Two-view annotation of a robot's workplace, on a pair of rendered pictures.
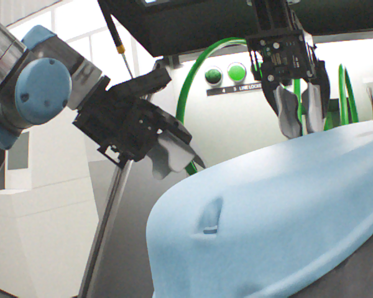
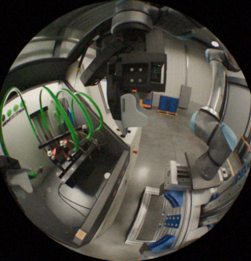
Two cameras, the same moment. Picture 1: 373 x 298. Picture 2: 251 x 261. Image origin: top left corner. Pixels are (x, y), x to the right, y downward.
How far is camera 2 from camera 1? 61 cm
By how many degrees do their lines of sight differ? 93
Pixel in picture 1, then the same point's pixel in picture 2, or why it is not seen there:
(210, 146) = (9, 145)
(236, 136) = (13, 138)
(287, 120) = (131, 116)
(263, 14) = (148, 43)
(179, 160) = (26, 182)
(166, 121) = (3, 165)
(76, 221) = not seen: outside the picture
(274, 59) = (153, 76)
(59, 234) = not seen: outside the picture
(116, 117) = not seen: outside the picture
